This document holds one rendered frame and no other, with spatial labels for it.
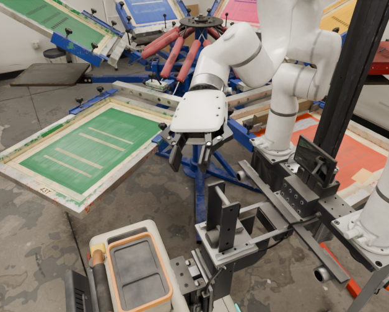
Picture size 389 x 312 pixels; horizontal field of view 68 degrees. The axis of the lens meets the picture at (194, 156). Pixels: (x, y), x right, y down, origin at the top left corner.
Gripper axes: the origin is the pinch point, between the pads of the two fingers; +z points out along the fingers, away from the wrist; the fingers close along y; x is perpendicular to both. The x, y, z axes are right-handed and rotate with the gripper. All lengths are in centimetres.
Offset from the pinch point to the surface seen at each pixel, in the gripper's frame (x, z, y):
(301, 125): -88, -80, -19
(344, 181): -77, -41, -36
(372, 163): -86, -56, -50
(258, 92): -81, -100, 5
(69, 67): -70, -126, 151
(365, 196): -71, -31, -42
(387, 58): -111, -157, -73
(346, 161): -83, -54, -39
